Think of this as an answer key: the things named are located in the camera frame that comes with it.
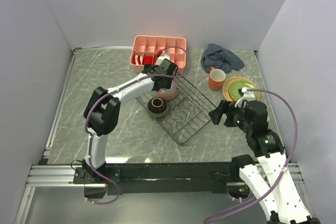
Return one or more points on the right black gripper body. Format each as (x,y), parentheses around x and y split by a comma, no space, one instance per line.
(235,117)

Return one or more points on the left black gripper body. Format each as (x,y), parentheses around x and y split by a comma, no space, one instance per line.
(167,85)

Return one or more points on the tan wooden plate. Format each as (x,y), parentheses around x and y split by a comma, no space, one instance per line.
(232,87)

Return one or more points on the pink patterned bowl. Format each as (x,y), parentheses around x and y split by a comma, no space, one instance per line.
(167,94)

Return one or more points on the clear glass plate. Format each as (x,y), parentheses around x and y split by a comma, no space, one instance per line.
(235,90)

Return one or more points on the orange mug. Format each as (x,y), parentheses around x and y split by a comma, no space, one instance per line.
(216,78)

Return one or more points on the black bowl gold rim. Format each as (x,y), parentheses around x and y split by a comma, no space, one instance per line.
(157,107)

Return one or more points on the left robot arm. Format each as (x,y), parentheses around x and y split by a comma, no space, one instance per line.
(103,109)

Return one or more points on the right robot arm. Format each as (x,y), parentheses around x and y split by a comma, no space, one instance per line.
(268,178)

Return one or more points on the red roll middle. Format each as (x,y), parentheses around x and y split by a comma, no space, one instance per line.
(148,60)

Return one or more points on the pink compartment organizer box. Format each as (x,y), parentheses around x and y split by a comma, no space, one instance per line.
(146,45)

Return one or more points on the red white striped roll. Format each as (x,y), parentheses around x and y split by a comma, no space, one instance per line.
(137,60)

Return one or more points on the grey crumpled cloth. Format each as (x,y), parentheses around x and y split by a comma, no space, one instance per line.
(220,58)

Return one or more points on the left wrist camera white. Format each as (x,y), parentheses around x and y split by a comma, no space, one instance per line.
(161,55)

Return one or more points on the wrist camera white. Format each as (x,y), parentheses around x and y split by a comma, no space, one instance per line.
(247,96)
(161,55)

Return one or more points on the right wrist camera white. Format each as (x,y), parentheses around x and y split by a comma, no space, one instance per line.
(247,96)

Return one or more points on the black wire dish rack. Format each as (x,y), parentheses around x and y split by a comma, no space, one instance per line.
(187,114)

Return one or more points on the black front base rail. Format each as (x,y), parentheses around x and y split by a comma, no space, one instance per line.
(119,179)

